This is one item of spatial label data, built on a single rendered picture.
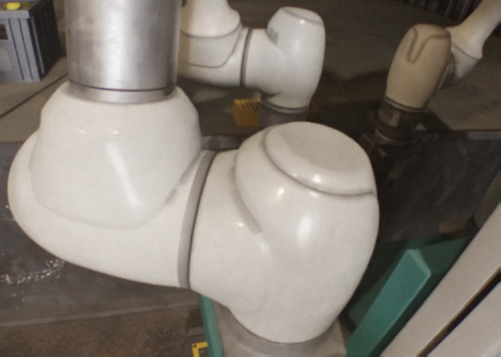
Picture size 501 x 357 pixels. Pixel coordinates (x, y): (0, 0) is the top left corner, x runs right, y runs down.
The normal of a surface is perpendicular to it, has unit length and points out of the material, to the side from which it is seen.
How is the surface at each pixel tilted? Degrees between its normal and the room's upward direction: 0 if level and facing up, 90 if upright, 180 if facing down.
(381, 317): 90
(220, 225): 53
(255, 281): 84
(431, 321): 90
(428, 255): 0
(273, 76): 92
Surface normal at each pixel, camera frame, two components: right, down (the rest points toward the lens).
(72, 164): -0.16, 0.37
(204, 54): -0.10, 0.74
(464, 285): -0.95, 0.07
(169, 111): 0.73, -0.32
